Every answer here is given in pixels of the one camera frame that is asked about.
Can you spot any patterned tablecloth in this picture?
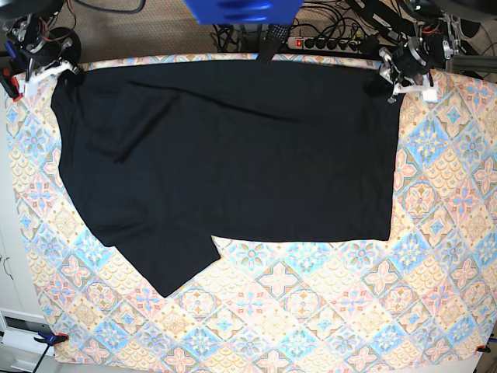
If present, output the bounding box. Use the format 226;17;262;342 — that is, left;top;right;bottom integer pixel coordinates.
1;71;496;372

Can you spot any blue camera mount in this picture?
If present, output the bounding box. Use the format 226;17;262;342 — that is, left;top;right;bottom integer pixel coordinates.
184;0;304;25

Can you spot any white power strip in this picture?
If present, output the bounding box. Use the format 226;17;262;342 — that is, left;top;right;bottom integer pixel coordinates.
287;37;360;53

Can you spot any black mesh strap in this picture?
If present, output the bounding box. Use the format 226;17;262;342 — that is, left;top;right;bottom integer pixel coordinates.
255;23;288;64

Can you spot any orange right table clamp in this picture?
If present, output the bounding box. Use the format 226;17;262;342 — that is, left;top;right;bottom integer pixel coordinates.
475;345;491;354

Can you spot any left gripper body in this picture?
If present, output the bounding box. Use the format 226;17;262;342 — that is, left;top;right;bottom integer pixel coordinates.
379;46;437;102

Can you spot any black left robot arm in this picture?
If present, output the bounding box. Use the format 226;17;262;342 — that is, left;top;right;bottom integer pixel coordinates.
346;1;461;103

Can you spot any red black left clamp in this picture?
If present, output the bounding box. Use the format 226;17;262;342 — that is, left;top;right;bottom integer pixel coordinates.
1;40;23;102

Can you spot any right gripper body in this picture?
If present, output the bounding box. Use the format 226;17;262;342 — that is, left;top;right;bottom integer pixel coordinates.
23;61;80;96

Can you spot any black T-shirt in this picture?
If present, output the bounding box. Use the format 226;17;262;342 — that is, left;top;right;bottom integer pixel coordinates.
51;61;401;296

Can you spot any orange black table clamp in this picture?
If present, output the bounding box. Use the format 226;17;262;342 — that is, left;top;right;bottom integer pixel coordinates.
34;332;69;347

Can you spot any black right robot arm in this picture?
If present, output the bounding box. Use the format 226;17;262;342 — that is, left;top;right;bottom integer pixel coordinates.
1;1;83;101

